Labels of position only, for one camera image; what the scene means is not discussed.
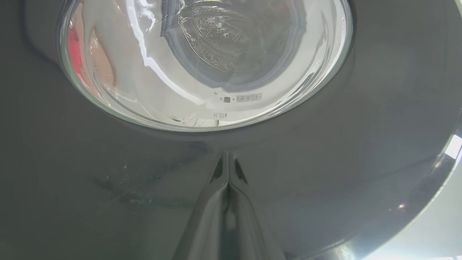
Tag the white front-load washing machine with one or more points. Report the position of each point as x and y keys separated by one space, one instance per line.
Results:
x=173 y=90

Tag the grey warning sticker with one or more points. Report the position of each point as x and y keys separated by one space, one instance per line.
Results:
x=249 y=97

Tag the dark grey glass washer door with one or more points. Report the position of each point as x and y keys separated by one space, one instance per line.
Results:
x=325 y=162

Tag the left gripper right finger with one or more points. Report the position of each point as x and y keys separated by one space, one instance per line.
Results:
x=249 y=224

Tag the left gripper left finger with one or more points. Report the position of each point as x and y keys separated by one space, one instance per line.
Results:
x=205 y=224

